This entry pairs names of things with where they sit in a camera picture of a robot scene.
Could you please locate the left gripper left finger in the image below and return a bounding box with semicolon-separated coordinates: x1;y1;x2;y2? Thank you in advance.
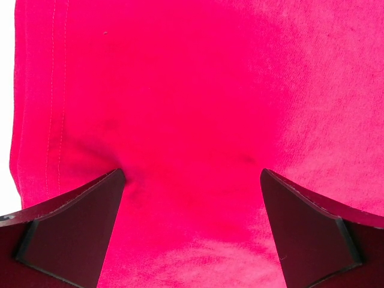
1;169;125;287

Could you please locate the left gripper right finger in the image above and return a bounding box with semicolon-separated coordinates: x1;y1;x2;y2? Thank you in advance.
260;169;383;287

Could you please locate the pink red t shirt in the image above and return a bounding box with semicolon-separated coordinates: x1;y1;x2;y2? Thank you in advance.
10;1;383;287

